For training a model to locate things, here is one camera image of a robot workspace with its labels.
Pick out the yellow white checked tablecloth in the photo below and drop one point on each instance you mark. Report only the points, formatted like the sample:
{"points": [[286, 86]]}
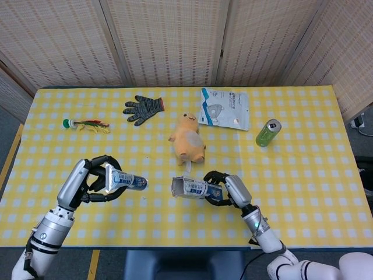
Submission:
{"points": [[116, 146], [303, 151]]}

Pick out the woven folding screen panel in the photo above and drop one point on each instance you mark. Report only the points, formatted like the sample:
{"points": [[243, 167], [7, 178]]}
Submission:
{"points": [[58, 43], [262, 43], [166, 43], [344, 52], [11, 96]]}

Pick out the green drink can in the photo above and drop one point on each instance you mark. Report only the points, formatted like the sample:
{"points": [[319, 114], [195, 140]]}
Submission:
{"points": [[266, 134]]}

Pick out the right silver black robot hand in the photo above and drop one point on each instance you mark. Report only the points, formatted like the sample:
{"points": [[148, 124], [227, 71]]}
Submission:
{"points": [[239, 189]]}

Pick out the grey knit work glove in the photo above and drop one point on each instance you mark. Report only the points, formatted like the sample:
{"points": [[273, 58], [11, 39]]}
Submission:
{"points": [[142, 108]]}

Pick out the white face mask package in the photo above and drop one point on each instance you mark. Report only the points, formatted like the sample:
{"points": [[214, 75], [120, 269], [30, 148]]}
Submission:
{"points": [[227, 111]]}

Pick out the blue white toothpaste box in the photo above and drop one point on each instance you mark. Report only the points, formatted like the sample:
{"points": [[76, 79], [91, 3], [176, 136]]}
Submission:
{"points": [[189, 188]]}

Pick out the yellow plush toy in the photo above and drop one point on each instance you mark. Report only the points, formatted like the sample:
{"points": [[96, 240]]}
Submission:
{"points": [[188, 140]]}

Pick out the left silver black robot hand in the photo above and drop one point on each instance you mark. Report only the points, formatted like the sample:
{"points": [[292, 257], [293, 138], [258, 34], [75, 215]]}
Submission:
{"points": [[73, 183]]}

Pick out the white power strip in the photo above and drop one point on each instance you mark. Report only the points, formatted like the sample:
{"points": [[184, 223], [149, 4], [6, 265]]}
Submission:
{"points": [[359, 121]]}

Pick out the blue white toothpaste tube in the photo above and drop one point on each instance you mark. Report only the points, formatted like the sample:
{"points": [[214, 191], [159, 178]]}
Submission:
{"points": [[131, 179]]}

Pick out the black object beside table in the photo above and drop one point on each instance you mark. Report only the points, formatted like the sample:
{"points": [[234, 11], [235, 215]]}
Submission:
{"points": [[367, 175]]}

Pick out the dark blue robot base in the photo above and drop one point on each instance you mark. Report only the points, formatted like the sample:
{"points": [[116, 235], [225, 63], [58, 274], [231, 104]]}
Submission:
{"points": [[183, 265]]}

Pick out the feather shuttlecock green base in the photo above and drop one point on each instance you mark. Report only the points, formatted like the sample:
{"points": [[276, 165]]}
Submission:
{"points": [[70, 124]]}

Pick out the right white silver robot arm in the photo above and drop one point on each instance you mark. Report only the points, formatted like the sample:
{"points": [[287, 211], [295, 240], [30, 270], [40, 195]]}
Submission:
{"points": [[262, 230]]}

